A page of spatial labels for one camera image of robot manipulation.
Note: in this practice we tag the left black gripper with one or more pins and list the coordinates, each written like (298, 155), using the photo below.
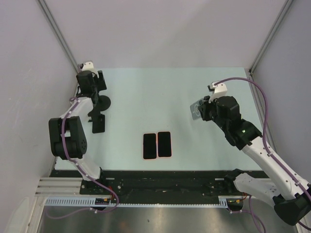
(101, 85)

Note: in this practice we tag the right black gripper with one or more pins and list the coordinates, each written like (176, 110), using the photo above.
(204, 107)

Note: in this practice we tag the grey case phone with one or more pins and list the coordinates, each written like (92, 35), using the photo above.
(195, 113)

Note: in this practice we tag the black round-base phone stand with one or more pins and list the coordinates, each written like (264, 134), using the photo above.
(101, 104)

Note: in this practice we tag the black square-base phone stand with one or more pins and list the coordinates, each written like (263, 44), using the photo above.
(98, 123)

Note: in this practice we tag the pink case phone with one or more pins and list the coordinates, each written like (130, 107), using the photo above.
(164, 144)
(149, 146)

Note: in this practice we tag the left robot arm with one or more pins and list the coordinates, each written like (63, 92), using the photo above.
(67, 136)

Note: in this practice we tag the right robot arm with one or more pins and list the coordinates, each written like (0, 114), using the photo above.
(289, 194)

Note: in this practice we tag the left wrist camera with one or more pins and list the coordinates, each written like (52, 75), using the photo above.
(88, 65)

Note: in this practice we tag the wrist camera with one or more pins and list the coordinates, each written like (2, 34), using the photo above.
(88, 65)
(218, 89)

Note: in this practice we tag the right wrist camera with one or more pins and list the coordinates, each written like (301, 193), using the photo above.
(218, 89)

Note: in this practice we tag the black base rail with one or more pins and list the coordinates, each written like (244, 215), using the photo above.
(166, 186)

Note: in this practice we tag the white cable duct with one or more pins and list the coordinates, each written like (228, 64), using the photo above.
(102, 201)

